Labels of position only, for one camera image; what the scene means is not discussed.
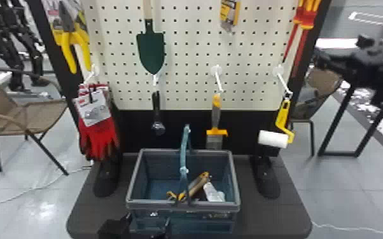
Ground yellow scraper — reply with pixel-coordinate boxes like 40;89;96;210
205;93;229;150

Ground white pegboard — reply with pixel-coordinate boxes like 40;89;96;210
27;0;333;200

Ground white packet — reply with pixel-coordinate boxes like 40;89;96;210
202;181;226;203

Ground green trowel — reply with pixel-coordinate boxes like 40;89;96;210
136;0;166;76

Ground yellow paint roller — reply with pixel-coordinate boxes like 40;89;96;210
257;98;296;149

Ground blue basket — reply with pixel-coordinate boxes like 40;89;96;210
125;124;242;235

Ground red gloves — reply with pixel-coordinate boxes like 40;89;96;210
73;83;121;161

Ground yellow tape measure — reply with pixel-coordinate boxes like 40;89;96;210
219;0;242;33

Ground beige chair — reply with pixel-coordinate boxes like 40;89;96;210
0;67;70;177
289;65;345;158

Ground yellow pliers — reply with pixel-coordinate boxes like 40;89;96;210
43;0;92;75

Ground red screwdriver set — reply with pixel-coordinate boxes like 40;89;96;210
282;0;323;70

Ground side table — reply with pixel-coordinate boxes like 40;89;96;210
314;37;383;158

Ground wooden handle brush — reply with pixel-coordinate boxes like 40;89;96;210
165;171;212;202

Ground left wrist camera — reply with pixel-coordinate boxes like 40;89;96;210
96;213;133;239

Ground white cable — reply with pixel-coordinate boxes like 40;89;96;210
310;221;383;235
0;165;93;214

